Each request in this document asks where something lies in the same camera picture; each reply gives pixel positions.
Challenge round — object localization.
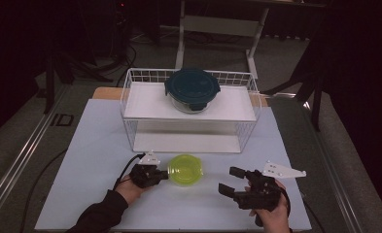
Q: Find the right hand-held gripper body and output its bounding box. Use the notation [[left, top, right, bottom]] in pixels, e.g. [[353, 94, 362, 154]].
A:
[[232, 160, 308, 213]]

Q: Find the glass container with blue lid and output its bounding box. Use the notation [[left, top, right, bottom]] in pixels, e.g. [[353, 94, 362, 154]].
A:
[[163, 67, 222, 115]]

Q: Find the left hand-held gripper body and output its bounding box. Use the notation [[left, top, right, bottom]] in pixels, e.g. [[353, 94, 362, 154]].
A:
[[128, 150, 162, 189]]

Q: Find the white wire shelf rack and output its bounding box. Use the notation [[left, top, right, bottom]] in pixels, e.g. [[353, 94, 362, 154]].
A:
[[120, 67, 262, 154]]

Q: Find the person's left hand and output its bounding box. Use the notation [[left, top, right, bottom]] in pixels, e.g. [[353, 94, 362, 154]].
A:
[[114, 174, 148, 207]]

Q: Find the green plastic bowl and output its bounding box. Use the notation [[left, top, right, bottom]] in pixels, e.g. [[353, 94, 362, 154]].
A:
[[166, 153, 204, 187]]

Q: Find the metal floor rail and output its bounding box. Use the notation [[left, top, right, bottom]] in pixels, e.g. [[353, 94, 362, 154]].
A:
[[303, 100, 369, 233], [0, 84, 70, 215]]

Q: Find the person's right hand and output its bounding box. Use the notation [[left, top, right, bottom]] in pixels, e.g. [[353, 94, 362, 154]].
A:
[[247, 179, 292, 233]]

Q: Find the wooden board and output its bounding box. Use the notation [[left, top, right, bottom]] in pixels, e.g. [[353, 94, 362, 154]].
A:
[[91, 86, 270, 108]]

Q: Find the white table frame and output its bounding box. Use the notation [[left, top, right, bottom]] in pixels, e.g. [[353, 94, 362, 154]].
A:
[[174, 0, 328, 80]]

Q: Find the black stand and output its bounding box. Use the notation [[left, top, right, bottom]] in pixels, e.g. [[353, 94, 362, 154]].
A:
[[43, 52, 115, 115], [261, 57, 326, 132]]

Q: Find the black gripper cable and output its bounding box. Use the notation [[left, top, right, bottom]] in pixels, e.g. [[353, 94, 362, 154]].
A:
[[113, 152, 147, 192]]

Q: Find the black square floor plate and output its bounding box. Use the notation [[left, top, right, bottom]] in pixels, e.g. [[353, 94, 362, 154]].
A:
[[50, 113, 75, 127]]

